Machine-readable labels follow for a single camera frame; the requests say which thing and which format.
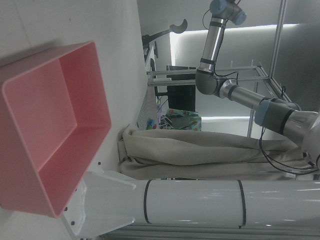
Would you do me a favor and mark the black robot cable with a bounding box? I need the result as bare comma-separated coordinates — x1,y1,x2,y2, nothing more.
258,124,320,174

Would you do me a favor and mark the beige curtain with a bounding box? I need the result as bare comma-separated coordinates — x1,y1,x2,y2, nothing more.
117,124,320,181

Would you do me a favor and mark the black band on stand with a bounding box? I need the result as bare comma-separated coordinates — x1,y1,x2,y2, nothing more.
143,178,151,224

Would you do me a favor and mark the pink plastic basket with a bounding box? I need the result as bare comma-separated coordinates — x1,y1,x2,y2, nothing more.
0,41,113,218

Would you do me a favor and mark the green floral storage box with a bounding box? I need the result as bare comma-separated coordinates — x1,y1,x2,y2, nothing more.
164,107,202,132

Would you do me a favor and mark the white mesh panel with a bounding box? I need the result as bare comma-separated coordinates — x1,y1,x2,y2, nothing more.
136,87,161,130

